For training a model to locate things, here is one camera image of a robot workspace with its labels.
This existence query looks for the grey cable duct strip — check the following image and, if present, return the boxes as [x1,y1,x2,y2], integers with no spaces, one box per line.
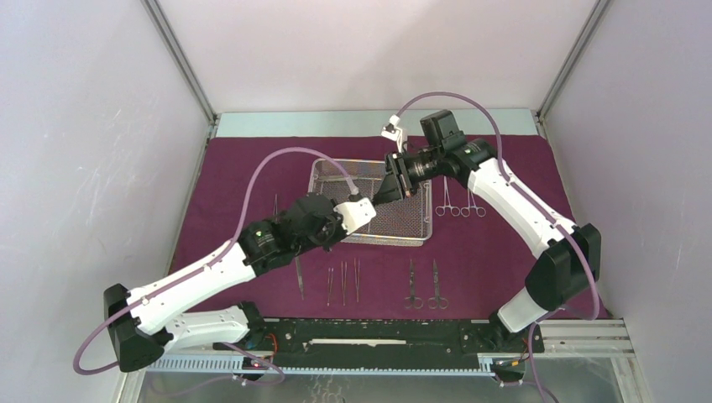
[146,354,495,377]

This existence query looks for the grey scalpel handle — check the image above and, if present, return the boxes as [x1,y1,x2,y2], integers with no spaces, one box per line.
[315,175,352,183]
[295,256,305,301]

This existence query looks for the right corner aluminium post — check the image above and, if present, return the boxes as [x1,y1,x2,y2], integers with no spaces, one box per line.
[537,0,614,123]

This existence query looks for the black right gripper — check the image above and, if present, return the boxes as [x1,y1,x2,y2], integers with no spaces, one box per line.
[370,148,442,208]

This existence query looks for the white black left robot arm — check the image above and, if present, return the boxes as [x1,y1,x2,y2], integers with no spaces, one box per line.
[103,193,376,373]

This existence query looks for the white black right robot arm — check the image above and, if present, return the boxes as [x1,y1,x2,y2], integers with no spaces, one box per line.
[373,139,601,351]

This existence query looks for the left corner aluminium post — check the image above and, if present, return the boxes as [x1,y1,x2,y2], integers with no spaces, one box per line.
[140,0,218,125]

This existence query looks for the steel surgical scissors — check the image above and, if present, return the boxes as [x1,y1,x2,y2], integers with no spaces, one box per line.
[460,191,486,217]

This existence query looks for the corner aluminium post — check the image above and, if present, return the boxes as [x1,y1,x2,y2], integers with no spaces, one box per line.
[537,0,614,123]
[140,0,218,125]

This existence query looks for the aluminium frame rail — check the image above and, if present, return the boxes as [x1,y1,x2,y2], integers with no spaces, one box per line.
[128,317,636,359]

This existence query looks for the steel instrument tray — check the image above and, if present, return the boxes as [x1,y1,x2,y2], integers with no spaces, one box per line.
[307,158,433,247]

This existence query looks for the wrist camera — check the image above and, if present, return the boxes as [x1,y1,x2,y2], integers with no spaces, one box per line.
[333,194,377,235]
[380,109,469,154]

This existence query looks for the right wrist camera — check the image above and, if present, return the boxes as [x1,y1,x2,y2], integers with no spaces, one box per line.
[380,109,469,154]

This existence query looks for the maroon surgical wrap cloth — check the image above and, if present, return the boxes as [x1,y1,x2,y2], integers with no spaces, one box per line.
[171,137,535,319]

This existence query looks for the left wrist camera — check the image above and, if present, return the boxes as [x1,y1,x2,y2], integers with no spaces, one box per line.
[333,194,377,235]

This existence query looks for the steel forceps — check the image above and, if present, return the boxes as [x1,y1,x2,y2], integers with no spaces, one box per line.
[427,259,449,310]
[434,177,461,217]
[404,259,424,310]

